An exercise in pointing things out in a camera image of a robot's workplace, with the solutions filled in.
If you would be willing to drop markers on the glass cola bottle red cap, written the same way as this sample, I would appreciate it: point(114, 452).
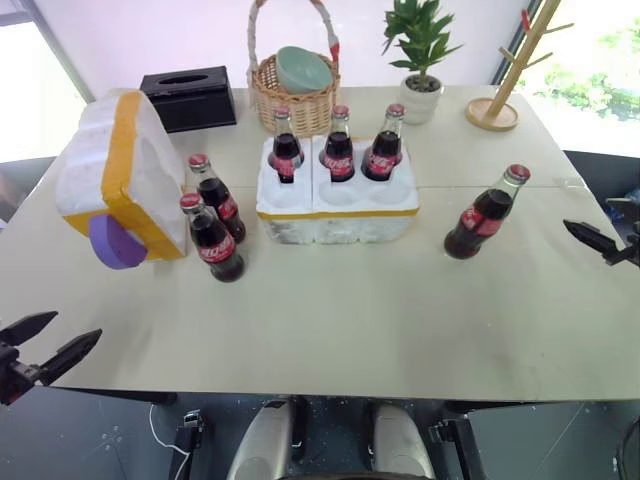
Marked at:
point(339, 152)
point(480, 220)
point(286, 150)
point(222, 200)
point(215, 245)
point(382, 155)

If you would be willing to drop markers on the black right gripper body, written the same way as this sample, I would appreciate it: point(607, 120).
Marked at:
point(625, 255)

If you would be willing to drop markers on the tilted white foam box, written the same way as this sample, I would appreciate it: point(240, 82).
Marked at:
point(150, 175)

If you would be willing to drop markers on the white foam bottle tray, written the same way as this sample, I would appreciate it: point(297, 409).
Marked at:
point(345, 220)

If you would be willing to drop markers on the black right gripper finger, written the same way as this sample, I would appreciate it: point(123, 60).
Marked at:
point(625, 203)
point(592, 237)

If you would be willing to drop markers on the silver rounded robot leg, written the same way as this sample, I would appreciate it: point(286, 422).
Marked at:
point(262, 445)
point(402, 445)

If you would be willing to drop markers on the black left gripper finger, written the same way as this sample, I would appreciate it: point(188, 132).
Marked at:
point(27, 327)
point(67, 355)

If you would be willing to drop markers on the black table leg bracket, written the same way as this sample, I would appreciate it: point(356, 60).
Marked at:
point(452, 445)
point(187, 440)

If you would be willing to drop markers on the wooden mug tree stand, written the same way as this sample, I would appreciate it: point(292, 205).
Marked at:
point(492, 114)

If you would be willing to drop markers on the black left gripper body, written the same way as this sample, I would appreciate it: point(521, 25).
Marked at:
point(12, 375)

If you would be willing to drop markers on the black tissue box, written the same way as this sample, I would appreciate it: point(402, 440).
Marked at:
point(200, 107)

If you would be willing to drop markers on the pale green bowl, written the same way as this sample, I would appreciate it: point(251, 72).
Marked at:
point(302, 70)

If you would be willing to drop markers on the green plant in white pot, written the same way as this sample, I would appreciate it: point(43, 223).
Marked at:
point(421, 102)

